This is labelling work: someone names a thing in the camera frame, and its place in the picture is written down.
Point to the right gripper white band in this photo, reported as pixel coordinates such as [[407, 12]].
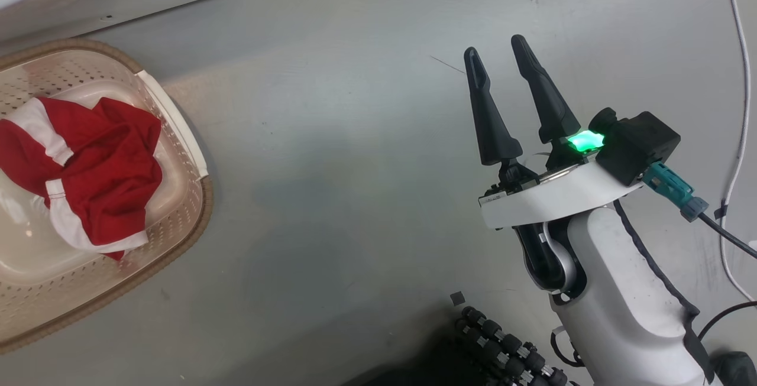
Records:
[[556, 200]]

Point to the red and white garment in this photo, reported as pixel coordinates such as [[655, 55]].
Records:
[[100, 161]]

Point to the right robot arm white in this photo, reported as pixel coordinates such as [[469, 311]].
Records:
[[615, 291]]

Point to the black robot base rollers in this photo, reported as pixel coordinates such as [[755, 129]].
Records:
[[508, 344]]

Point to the cream perforated laundry basket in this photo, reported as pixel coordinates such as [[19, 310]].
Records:
[[171, 214]]

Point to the small black tape square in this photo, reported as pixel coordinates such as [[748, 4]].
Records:
[[458, 299]]

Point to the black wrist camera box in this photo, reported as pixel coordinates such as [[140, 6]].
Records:
[[639, 143]]

